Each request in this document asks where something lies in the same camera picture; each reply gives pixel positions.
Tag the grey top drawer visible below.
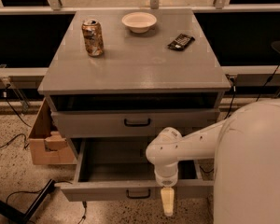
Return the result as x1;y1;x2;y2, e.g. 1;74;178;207
51;109;218;138

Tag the grey drawer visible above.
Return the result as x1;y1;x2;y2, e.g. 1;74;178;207
59;137;215;203
51;109;218;138

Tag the grey drawer cabinet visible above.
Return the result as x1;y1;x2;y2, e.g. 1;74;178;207
37;8;231;142

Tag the black cable near stand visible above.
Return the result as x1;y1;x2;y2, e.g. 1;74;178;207
5;180;88;224

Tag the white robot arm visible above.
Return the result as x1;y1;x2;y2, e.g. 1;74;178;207
146;98;280;224

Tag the black cable left floor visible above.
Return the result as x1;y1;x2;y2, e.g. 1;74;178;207
0;83;33;150

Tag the black snack wrapper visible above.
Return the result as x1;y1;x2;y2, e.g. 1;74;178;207
168;34;195;51

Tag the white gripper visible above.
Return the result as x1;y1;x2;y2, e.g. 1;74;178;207
154;167;178;217

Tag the black stand leg left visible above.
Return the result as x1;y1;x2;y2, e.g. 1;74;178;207
0;179;56;224

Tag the white paper bowl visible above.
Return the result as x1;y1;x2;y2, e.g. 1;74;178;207
121;12;157;34

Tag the dented gold soda can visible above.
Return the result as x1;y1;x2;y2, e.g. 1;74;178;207
81;19;104;57

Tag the cardboard box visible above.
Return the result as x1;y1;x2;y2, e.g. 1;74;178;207
28;100;77;165

